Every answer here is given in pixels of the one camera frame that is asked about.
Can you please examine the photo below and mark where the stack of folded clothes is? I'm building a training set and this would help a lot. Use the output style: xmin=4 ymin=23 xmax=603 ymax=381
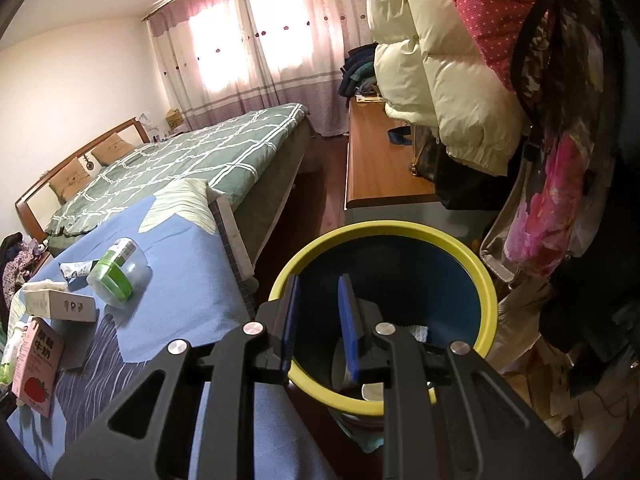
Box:
xmin=337 ymin=44 xmax=381 ymax=98

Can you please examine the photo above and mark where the yellow-rimmed blue trash bin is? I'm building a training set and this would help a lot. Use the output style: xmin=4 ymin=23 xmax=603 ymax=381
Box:
xmin=267 ymin=220 xmax=498 ymax=416

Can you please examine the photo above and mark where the white squeezed tube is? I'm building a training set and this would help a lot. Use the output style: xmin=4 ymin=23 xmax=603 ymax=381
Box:
xmin=60 ymin=259 xmax=101 ymax=281

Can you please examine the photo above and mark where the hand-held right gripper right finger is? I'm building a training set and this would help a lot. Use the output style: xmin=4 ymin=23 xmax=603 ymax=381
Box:
xmin=337 ymin=274 xmax=583 ymax=480

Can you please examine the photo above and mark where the wooden low cabinet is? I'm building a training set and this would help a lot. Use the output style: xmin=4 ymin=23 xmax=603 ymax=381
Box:
xmin=345 ymin=95 xmax=441 ymax=223

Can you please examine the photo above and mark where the pink milk carton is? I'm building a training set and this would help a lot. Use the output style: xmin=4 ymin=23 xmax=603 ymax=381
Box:
xmin=12 ymin=316 xmax=66 ymax=418

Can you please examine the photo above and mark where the cream down jacket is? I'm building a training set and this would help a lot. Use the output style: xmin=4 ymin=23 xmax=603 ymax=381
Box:
xmin=360 ymin=0 xmax=528 ymax=176

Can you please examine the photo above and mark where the black coat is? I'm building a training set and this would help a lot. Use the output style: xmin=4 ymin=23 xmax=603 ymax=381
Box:
xmin=540 ymin=0 xmax=640 ymax=386

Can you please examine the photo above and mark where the brown patterned handbag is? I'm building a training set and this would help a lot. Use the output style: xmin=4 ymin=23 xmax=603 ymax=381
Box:
xmin=410 ymin=125 xmax=443 ymax=178

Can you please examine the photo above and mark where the blue star-print blanket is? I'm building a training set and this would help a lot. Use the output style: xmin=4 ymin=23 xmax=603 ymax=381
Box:
xmin=0 ymin=177 xmax=341 ymax=480

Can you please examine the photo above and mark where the pink and white curtain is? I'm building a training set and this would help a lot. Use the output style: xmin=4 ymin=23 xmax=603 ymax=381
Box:
xmin=145 ymin=0 xmax=373 ymax=136

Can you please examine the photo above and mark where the crumpled brown paper bag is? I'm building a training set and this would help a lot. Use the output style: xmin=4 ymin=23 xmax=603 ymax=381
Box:
xmin=495 ymin=280 xmax=591 ymax=461

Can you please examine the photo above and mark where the red dotted padded jacket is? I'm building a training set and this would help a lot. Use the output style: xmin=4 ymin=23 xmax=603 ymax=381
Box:
xmin=430 ymin=0 xmax=571 ymax=93

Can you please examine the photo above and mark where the brown pillow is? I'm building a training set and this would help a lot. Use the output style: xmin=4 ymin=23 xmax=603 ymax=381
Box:
xmin=48 ymin=156 xmax=96 ymax=198
xmin=91 ymin=132 xmax=136 ymax=166

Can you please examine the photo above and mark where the bed with green checked quilt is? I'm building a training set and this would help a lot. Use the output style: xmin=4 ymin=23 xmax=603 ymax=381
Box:
xmin=45 ymin=102 xmax=318 ymax=266

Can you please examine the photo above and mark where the small green bottle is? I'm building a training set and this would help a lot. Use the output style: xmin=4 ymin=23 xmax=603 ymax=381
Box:
xmin=0 ymin=325 xmax=26 ymax=386

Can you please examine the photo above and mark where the green-labelled clear plastic jar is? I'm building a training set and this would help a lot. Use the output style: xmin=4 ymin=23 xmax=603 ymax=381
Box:
xmin=86 ymin=238 xmax=151 ymax=309

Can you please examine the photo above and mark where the pink floral bag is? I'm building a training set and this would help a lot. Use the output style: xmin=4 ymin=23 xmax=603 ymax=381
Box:
xmin=480 ymin=125 xmax=601 ymax=281

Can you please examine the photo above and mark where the leopard print scarf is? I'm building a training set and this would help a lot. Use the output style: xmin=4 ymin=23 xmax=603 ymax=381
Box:
xmin=510 ymin=0 xmax=626 ymax=126

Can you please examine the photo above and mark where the wooden bed headboard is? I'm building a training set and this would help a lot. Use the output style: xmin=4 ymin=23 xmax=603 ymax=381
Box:
xmin=15 ymin=117 xmax=148 ymax=246

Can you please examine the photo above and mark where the black bag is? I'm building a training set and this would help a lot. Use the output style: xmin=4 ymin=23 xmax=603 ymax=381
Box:
xmin=434 ymin=155 xmax=511 ymax=211

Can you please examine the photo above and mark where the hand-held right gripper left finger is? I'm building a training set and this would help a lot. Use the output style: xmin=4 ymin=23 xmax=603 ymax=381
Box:
xmin=52 ymin=274 xmax=303 ymax=480

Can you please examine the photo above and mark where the white cardboard box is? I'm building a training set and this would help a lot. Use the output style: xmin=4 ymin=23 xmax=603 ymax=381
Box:
xmin=25 ymin=290 xmax=98 ymax=323

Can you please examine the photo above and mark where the pile of dark floral clothes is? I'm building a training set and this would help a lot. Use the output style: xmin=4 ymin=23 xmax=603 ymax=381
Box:
xmin=0 ymin=232 xmax=51 ymax=311

